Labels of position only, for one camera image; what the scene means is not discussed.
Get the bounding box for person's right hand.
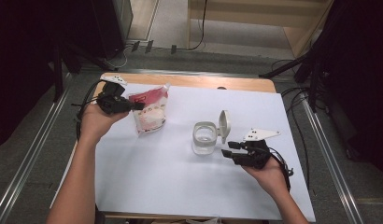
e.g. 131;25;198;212
242;156;291;197

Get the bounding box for dark curtain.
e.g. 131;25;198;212
317;0;383;185
0;0;62;150

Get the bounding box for red and white pouch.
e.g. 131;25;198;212
128;82;172;136

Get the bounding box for light wooden furniture frame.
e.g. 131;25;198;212
186;0;334;59

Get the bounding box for wooden table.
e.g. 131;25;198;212
50;72;277;220

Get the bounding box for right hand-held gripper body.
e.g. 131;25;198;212
232;128;281;171

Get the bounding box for person's left hand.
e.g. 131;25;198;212
79;103;130;145

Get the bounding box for white floor cable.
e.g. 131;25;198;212
105;46;129;71

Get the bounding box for right hand-held gripper cable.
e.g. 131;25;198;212
268;146;295;191

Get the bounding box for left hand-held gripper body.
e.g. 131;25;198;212
95;74;132;115

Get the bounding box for white lidded jar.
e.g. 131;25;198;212
191;109;233;156

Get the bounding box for white paper sheet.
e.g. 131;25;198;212
94;82;317;223

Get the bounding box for black cabinet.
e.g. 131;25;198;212
58;0;134;61

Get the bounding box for black hanging cable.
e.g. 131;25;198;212
185;0;209;51

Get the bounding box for left hand-held gripper cable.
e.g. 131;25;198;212
71;79;103;142

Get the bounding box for metal cross rail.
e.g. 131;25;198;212
80;67;294;79

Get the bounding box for black metal stand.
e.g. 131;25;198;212
51;40;120;103
259;40;325;112

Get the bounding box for black floor cables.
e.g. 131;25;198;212
270;58;328;190

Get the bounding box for metal floor rail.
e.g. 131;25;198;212
0;73;73;224
300;92;365;224

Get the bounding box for hand-held gripper cable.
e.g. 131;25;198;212
268;146;295;191
71;79;103;142

